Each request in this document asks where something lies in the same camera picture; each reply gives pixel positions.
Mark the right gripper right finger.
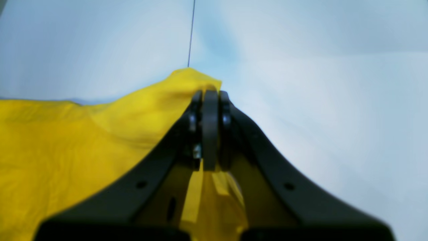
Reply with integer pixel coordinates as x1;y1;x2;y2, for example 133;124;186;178
219;91;394;241

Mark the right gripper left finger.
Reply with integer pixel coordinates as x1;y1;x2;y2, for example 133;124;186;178
35;90;220;241

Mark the yellow orange t-shirt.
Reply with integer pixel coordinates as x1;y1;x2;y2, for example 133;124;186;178
0;67;249;241

